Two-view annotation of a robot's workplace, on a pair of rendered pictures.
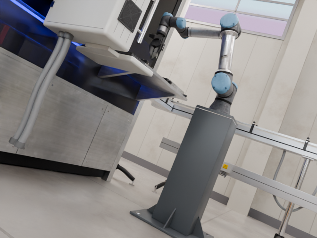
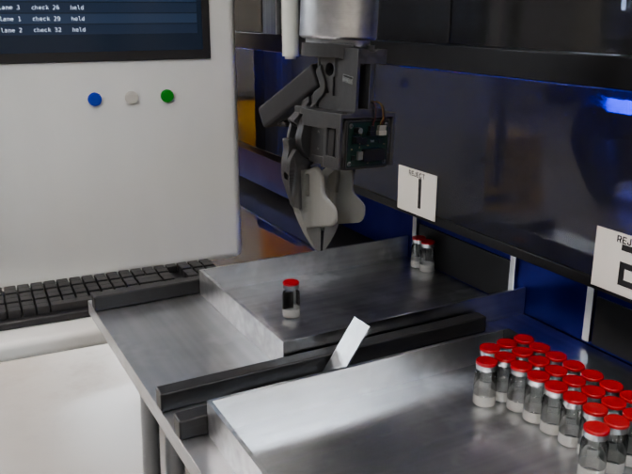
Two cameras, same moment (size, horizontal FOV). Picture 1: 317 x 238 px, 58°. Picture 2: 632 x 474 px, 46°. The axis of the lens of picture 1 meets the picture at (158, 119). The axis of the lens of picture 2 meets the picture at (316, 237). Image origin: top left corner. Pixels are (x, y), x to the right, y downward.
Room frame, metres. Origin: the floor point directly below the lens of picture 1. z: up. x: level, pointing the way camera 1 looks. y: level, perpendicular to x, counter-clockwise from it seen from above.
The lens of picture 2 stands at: (2.42, -0.44, 1.25)
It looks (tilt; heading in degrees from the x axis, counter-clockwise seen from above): 17 degrees down; 120
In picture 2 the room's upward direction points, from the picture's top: straight up
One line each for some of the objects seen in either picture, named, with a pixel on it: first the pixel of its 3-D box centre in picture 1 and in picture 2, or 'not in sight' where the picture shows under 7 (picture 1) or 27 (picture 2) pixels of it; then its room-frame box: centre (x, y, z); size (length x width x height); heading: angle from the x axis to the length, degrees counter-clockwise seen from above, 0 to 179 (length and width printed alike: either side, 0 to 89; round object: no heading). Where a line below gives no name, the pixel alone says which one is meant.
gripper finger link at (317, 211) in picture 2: (155, 54); (320, 213); (2.06, 0.20, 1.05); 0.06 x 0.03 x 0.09; 158
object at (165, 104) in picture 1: (154, 92); not in sight; (2.90, 0.14, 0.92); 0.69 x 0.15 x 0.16; 148
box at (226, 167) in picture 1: (226, 166); not in sight; (2.75, -0.77, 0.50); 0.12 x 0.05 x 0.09; 58
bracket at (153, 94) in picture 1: (154, 97); not in sight; (2.33, 0.09, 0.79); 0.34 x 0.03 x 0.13; 58
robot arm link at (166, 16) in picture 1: (166, 21); not in sight; (2.07, 0.22, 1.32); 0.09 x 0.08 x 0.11; 61
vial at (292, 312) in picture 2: not in sight; (291, 299); (1.96, 0.30, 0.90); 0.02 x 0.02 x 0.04
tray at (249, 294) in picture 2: not in sight; (356, 291); (2.01, 0.38, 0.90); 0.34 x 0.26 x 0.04; 58
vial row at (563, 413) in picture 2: not in sight; (545, 402); (2.30, 0.20, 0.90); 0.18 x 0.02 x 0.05; 147
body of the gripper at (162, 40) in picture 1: (159, 41); (339, 106); (2.08, 0.22, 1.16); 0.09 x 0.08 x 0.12; 158
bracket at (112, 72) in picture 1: (120, 73); not in sight; (1.90, 0.36, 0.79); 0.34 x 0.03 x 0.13; 58
